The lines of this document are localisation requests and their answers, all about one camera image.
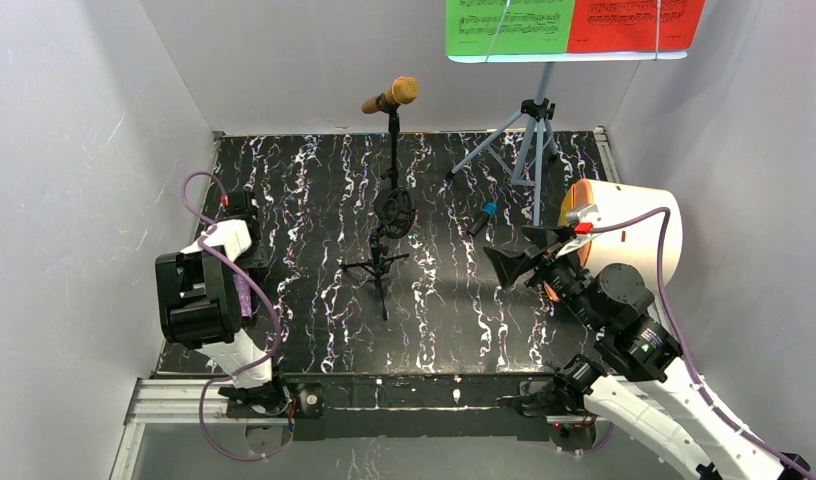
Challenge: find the black tripod mic stand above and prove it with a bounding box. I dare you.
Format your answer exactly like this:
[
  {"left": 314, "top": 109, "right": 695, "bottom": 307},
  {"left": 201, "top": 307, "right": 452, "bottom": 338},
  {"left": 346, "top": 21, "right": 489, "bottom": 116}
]
[{"left": 339, "top": 187, "right": 416, "bottom": 321}]

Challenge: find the black round-base mic stand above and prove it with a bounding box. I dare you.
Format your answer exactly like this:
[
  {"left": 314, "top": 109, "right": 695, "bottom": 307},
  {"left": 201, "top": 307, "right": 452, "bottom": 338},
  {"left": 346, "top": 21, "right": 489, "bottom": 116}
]
[{"left": 375, "top": 107, "right": 416, "bottom": 229}]

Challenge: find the gold microphone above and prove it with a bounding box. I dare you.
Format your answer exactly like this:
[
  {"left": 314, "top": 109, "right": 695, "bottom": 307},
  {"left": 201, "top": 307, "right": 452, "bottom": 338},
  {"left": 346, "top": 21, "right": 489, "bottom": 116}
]
[{"left": 361, "top": 76, "right": 420, "bottom": 114}]

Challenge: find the purple glitter microphone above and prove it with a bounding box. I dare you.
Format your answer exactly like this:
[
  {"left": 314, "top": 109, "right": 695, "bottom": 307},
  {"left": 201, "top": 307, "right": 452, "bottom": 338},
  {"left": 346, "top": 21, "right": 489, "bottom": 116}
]
[{"left": 234, "top": 272, "right": 255, "bottom": 325}]

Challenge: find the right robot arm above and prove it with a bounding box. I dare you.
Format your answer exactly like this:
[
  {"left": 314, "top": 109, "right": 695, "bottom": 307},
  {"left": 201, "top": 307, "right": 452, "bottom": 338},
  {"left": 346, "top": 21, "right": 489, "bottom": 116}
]
[{"left": 484, "top": 222, "right": 813, "bottom": 479}]

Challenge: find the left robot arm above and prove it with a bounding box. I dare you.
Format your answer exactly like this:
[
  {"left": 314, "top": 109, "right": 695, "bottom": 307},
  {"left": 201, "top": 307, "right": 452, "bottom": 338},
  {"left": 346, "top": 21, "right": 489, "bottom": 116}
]
[{"left": 154, "top": 191, "right": 291, "bottom": 416}]

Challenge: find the white marker orange cap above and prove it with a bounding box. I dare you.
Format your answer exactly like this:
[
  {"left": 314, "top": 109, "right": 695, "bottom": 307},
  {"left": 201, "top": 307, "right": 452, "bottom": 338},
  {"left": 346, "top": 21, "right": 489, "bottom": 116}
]
[{"left": 543, "top": 283, "right": 560, "bottom": 303}]

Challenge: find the black marker blue cap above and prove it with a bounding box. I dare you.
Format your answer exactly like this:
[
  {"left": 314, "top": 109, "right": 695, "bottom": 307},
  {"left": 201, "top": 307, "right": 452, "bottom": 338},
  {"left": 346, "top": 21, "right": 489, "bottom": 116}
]
[{"left": 466, "top": 202, "right": 497, "bottom": 238}]

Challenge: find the white drum orange head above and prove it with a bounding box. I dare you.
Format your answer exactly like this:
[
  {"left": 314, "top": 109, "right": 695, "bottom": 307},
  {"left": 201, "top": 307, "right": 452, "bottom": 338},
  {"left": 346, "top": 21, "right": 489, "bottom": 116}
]
[{"left": 559, "top": 179, "right": 683, "bottom": 292}]

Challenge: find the grey tripod music stand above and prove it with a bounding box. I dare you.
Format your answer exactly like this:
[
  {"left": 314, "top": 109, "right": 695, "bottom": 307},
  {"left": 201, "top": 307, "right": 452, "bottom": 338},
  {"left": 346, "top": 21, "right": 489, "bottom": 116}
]
[{"left": 444, "top": 62, "right": 560, "bottom": 227}]

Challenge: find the red sheet music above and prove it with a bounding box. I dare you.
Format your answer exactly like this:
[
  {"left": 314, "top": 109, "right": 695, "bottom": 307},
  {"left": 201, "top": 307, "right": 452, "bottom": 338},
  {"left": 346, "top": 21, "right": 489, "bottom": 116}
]
[{"left": 567, "top": 0, "right": 705, "bottom": 53}]

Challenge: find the green sheet music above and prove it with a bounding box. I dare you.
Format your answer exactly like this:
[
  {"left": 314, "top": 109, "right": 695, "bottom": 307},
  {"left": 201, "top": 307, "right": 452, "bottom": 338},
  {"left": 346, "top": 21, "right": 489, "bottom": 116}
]
[{"left": 445, "top": 0, "right": 575, "bottom": 57}]

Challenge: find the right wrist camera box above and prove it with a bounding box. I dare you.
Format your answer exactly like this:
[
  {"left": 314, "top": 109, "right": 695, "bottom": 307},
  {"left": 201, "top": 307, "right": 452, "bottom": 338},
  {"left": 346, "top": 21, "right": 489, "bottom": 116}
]
[{"left": 557, "top": 204, "right": 601, "bottom": 257}]

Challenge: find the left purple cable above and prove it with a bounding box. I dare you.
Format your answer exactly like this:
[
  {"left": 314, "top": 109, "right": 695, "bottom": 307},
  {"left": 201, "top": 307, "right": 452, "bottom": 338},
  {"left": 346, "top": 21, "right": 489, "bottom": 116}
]
[{"left": 180, "top": 171, "right": 285, "bottom": 463}]

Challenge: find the purple cable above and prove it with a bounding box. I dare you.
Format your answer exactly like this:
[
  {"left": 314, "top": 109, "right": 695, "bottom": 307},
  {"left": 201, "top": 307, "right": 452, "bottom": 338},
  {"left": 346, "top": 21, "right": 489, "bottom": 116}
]
[
  {"left": 573, "top": 206, "right": 816, "bottom": 480},
  {"left": 180, "top": 171, "right": 285, "bottom": 463}
]

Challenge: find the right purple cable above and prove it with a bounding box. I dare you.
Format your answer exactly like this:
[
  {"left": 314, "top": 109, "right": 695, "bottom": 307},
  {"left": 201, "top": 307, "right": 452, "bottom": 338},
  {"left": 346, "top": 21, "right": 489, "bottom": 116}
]
[{"left": 573, "top": 206, "right": 816, "bottom": 480}]

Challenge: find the aluminium base frame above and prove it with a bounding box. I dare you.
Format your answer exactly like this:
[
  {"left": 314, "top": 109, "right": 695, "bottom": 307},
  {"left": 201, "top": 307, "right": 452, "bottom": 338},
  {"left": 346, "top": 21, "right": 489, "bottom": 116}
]
[{"left": 109, "top": 374, "right": 741, "bottom": 480}]

